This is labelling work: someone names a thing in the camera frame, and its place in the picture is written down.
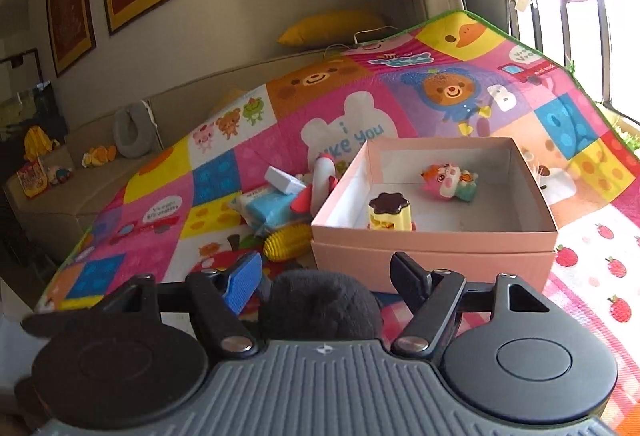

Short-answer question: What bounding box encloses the yellow pillow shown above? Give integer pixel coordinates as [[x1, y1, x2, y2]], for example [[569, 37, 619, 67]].
[[277, 10, 389, 48]]

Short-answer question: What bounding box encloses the blue wet cotton pack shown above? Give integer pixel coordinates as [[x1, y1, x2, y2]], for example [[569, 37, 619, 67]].
[[235, 188, 302, 237]]

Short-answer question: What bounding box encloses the black plush toy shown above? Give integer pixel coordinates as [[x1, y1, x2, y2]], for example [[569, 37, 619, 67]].
[[255, 268, 384, 348]]

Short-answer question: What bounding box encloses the small colourful toy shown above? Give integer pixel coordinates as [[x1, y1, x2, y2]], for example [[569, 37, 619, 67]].
[[47, 163, 74, 187]]

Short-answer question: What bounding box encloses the narrow red framed picture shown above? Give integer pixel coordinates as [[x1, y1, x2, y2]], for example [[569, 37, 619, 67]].
[[45, 0, 97, 78]]

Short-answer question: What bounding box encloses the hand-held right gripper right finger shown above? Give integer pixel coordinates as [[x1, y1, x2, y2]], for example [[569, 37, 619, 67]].
[[390, 252, 548, 359]]

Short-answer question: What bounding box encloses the pink cartoon figure toy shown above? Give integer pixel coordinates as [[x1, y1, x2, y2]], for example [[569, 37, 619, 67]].
[[419, 164, 480, 204]]

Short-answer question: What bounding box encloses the pudding toy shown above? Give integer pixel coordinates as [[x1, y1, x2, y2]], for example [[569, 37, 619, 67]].
[[366, 192, 416, 233]]

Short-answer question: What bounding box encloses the window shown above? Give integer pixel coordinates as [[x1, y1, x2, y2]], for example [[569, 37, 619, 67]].
[[510, 0, 640, 117]]

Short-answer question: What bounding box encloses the white toy bottle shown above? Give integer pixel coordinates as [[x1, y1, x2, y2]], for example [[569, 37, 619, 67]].
[[311, 154, 347, 217]]

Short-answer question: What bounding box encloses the beige sofa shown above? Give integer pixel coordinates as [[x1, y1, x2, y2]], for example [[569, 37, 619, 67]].
[[5, 45, 351, 263]]

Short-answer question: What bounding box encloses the orange plush toy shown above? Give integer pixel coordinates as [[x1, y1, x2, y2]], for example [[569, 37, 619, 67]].
[[81, 145, 119, 169]]

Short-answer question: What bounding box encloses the red toy piece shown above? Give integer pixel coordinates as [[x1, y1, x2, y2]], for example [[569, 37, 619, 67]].
[[291, 188, 315, 216]]

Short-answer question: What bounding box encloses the grey neck pillow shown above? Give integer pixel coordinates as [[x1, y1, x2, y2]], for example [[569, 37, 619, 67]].
[[112, 102, 152, 161]]

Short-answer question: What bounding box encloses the white cable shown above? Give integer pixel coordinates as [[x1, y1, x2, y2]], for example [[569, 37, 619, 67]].
[[324, 27, 397, 56]]

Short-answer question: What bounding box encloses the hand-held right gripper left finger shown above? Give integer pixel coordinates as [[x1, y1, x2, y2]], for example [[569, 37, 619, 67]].
[[99, 252, 264, 359]]

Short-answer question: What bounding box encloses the pink cardboard box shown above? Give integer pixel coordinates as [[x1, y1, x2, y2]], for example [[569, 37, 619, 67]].
[[310, 136, 560, 293]]

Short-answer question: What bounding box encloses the small white box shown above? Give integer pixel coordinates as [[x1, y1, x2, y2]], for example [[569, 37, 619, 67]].
[[264, 165, 307, 196]]

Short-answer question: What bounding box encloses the green plant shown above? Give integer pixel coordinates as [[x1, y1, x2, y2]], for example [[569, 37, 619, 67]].
[[619, 123, 640, 153]]

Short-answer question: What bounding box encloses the colourful cartoon play mat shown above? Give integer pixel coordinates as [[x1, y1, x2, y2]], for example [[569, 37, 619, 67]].
[[32, 10, 640, 436]]

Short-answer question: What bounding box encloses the yellow bag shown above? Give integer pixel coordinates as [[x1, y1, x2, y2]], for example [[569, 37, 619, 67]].
[[23, 126, 61, 162]]

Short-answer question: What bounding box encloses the red snack bag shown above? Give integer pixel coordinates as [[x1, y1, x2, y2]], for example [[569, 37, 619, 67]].
[[16, 160, 49, 200]]

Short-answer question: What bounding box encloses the yellow toy corn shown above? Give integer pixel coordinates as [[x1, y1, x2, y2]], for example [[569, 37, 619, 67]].
[[262, 222, 315, 262]]

